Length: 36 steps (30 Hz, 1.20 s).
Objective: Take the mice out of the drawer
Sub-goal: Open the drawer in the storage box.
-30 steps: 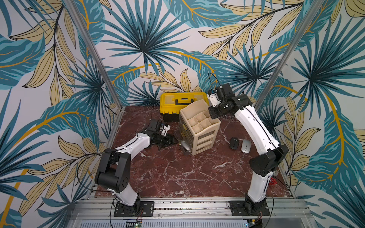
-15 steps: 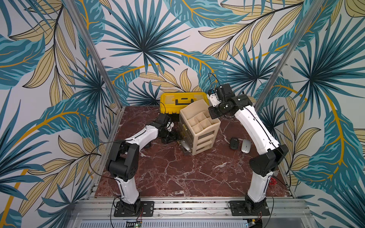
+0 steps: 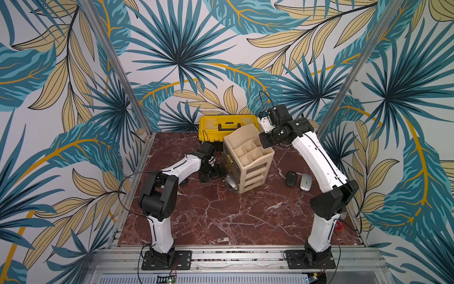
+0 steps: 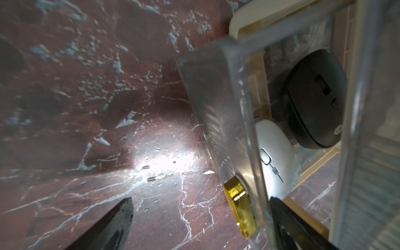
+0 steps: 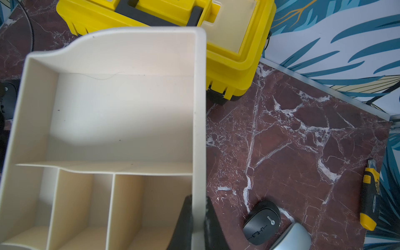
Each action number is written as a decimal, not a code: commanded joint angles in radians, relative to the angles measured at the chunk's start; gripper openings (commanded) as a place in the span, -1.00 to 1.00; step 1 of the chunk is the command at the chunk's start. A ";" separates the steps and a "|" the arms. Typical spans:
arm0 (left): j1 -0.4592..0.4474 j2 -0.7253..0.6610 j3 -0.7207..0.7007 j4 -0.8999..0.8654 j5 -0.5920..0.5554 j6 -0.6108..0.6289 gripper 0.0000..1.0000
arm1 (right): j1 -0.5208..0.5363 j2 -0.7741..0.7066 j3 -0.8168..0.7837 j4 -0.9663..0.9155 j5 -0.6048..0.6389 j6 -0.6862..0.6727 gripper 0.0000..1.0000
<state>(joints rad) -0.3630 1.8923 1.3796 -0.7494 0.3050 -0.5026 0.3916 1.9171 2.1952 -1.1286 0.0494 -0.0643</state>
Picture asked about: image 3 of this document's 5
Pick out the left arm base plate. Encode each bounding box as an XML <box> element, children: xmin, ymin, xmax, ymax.
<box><xmin>141</xmin><ymin>249</ymin><xmax>192</xmax><ymax>271</ymax></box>

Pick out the white computer mouse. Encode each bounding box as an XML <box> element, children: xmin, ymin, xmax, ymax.
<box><xmin>300</xmin><ymin>173</ymin><xmax>313</xmax><ymax>192</ymax></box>

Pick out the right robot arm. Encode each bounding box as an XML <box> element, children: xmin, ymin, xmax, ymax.
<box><xmin>258</xmin><ymin>104</ymin><xmax>359</xmax><ymax>269</ymax></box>

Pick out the yellow black toolbox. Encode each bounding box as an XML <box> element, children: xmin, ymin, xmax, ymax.
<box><xmin>198</xmin><ymin>115</ymin><xmax>260</xmax><ymax>142</ymax></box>

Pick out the beige drawer organizer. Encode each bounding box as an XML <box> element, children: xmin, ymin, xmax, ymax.
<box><xmin>223</xmin><ymin>124</ymin><xmax>274</xmax><ymax>194</ymax></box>

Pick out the left aluminium corner post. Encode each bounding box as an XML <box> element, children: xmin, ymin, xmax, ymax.
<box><xmin>80</xmin><ymin>0</ymin><xmax>153</xmax><ymax>137</ymax></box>

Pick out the aluminium front rail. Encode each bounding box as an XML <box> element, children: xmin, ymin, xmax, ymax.
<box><xmin>83</xmin><ymin>245</ymin><xmax>395</xmax><ymax>284</ymax></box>

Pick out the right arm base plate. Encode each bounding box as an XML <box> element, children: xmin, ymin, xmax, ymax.
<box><xmin>283</xmin><ymin>249</ymin><xmax>336</xmax><ymax>270</ymax></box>

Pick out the aluminium corner post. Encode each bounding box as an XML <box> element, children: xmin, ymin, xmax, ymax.
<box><xmin>80</xmin><ymin>0</ymin><xmax>153</xmax><ymax>137</ymax></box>
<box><xmin>317</xmin><ymin>1</ymin><xmax>403</xmax><ymax>137</ymax></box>

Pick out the black computer mouse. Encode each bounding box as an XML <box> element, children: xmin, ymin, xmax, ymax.
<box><xmin>285</xmin><ymin>170</ymin><xmax>298</xmax><ymax>187</ymax></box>

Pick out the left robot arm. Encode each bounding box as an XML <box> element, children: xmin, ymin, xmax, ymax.
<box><xmin>138</xmin><ymin>142</ymin><xmax>221</xmax><ymax>267</ymax></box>

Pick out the right aluminium corner post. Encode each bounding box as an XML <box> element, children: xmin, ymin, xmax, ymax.
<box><xmin>317</xmin><ymin>1</ymin><xmax>403</xmax><ymax>137</ymax></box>

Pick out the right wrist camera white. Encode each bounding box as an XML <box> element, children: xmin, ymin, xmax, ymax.
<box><xmin>258</xmin><ymin>112</ymin><xmax>275</xmax><ymax>134</ymax></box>

